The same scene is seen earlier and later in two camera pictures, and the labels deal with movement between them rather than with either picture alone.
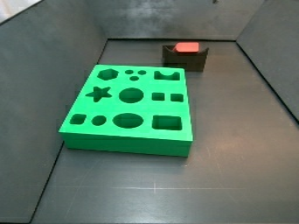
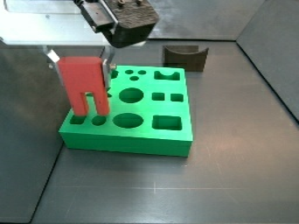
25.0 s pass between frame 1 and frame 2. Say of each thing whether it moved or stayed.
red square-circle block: moved
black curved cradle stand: stayed
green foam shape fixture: stayed
